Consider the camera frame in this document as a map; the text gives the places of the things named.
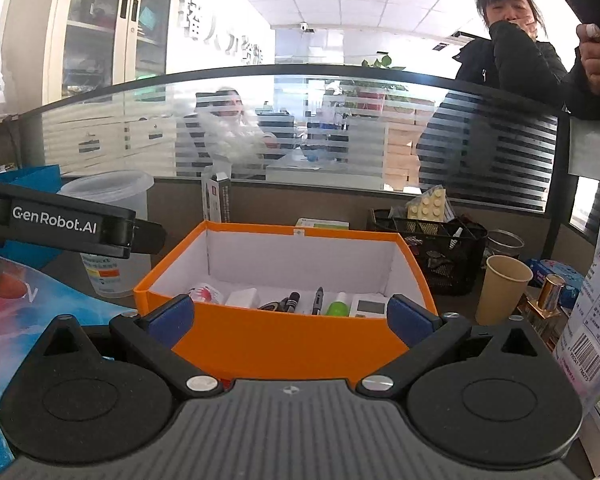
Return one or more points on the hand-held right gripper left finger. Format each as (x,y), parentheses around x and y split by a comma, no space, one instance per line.
(172,320)

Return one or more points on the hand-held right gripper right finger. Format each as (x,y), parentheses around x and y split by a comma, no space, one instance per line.
(410,322)

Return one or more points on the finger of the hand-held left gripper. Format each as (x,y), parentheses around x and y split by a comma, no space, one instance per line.
(150,237)

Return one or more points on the white red printed roll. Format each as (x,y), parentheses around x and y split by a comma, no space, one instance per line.
(205,293)

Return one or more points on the white remote control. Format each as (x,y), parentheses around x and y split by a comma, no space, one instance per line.
(370,306)

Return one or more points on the white charger plug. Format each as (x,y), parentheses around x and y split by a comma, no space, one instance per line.
(242,299)

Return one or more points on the white lighter green label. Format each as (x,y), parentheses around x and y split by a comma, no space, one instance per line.
(336,308)

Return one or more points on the black pen grey grip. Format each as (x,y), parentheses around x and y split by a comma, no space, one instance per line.
(319,301)

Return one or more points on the orange cardboard box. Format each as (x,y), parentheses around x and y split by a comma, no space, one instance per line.
(280,350)

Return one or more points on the blue paper bag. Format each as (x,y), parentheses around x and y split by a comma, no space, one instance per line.
(30,175)

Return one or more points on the translucent plastic cup green logo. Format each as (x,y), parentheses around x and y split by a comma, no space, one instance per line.
(110,190)

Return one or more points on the black mesh desk organizer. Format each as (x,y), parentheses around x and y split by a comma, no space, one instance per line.
(455,270)

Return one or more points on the small white black carton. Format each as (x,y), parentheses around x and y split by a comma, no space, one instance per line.
(220,205)

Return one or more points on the printed desk mat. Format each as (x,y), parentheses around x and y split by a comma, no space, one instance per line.
(55,305)

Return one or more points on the beige paper cup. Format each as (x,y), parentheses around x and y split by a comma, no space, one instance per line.
(500,295)

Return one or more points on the striped glass desk partition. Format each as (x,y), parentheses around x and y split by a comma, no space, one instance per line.
(105,125)

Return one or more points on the yellow pill blister pack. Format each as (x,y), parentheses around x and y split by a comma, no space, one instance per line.
(425,207)

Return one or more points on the silver mesh pen cup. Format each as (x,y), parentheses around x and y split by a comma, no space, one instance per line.
(505,242)

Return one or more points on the green white flat box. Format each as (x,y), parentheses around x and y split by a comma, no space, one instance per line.
(325,223)

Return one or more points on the perfume bottle gold cap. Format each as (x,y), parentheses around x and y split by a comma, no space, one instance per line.
(550,295)

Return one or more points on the white pink snack pouch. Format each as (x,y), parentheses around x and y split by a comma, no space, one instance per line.
(595,335)

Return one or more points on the cream glass-door cabinet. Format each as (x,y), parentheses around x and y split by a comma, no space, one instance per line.
(55,35)

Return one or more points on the potted plant red pot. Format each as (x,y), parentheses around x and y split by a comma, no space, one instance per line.
(375,97)

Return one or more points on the grey partition panel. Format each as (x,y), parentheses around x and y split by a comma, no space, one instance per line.
(595,150)

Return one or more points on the grey wall lettering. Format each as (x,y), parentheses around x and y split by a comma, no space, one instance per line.
(215,30)

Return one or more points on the white security camera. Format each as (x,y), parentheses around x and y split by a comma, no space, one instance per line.
(306,26)

